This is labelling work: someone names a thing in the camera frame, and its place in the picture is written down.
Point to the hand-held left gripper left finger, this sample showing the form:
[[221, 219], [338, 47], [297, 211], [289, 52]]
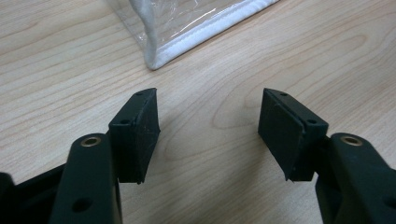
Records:
[[134, 140]]

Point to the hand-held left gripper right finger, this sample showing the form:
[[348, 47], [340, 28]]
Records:
[[286, 137]]

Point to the clear plastic bag white trim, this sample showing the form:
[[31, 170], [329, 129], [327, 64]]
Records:
[[186, 28]]

